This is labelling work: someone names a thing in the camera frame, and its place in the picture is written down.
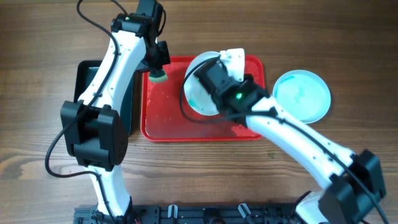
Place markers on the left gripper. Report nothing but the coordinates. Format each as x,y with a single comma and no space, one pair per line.
163,58

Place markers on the green scrubbing sponge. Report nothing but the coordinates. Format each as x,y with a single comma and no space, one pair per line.
158,76

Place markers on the white plate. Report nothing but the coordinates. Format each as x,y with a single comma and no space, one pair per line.
198,98

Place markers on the light blue plate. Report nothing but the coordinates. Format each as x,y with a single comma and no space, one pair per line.
303,94

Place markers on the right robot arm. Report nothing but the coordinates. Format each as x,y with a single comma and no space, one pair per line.
352,184

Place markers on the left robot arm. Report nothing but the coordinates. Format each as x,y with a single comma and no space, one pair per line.
94,131

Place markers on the black rectangular tray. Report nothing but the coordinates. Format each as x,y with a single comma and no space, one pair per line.
86,72

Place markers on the red plastic tray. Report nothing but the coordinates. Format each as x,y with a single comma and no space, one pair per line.
162,121

